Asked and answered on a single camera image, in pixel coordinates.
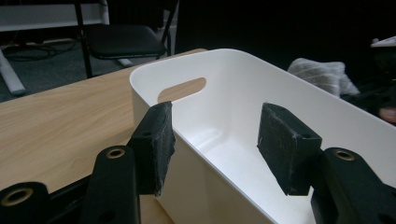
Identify black cables on floor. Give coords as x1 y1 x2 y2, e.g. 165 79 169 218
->
3 38 78 63

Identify grey striped towel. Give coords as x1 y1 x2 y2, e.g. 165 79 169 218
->
287 57 361 98

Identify white plastic bin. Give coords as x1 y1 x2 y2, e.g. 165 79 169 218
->
129 49 396 224

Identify black folding chair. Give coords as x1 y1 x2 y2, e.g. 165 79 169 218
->
73 0 180 78

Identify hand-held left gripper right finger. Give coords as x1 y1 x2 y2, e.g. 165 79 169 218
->
257 102 323 196

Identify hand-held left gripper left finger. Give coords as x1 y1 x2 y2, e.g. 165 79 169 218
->
127 101 177 198

